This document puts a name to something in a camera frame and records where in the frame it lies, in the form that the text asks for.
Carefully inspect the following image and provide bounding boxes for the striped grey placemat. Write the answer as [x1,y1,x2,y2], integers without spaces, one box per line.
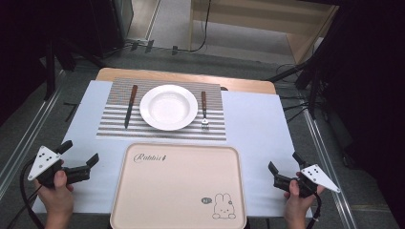
[96,76,227,141]

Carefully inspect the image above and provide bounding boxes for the black tape strip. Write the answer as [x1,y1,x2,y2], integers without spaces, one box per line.
[63,101,80,123]

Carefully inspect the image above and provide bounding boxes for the white table cover sheet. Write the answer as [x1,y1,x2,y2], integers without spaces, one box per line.
[32,79,313,219]

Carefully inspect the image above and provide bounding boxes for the black floor cables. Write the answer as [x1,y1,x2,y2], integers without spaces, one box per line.
[280,94,311,123]

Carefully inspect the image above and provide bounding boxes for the wooden-handled knife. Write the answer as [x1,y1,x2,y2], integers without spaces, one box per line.
[123,84,139,130]

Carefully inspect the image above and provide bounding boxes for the white round plate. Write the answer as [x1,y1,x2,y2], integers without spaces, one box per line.
[139,84,199,132]

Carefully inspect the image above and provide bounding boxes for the metal floor rail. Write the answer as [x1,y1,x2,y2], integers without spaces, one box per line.
[302,109,357,229]
[0,89,61,198]

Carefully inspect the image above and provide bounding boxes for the beige tray with rabbit print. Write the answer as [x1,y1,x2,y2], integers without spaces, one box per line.
[109,142,247,229]

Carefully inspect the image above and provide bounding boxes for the person's left hand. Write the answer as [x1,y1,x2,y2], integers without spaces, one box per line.
[32,160,75,220]

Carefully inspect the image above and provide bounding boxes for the light wooden shelf unit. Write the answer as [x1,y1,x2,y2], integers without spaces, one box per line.
[189,0,339,65]

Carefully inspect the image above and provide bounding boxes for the black metal stand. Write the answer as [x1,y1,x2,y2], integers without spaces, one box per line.
[44,37,106,101]
[266,47,326,120]

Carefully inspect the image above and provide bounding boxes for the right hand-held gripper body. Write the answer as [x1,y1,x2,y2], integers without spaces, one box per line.
[272,164,341,198]

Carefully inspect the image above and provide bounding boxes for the white power strip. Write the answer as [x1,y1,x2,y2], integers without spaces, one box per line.
[125,37,149,49]

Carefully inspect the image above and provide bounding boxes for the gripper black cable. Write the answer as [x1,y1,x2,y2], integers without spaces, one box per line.
[305,192,321,229]
[19,158,46,229]

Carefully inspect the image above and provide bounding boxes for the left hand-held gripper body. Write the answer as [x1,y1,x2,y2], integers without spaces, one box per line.
[27,145,92,189]

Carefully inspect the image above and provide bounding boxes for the hanging black cable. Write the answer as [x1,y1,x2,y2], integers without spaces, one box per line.
[178,0,213,53]

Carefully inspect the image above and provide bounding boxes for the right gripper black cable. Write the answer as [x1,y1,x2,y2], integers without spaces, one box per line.
[305,192,321,229]

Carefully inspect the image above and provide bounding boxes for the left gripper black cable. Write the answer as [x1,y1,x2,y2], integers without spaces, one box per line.
[19,158,46,229]

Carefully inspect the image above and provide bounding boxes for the person's right hand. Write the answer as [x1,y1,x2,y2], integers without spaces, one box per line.
[283,171,326,223]

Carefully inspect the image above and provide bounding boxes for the dark cabinet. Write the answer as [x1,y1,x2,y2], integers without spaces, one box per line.
[89,0,135,58]

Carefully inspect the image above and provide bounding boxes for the black curtain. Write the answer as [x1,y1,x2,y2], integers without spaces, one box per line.
[318,0,405,229]

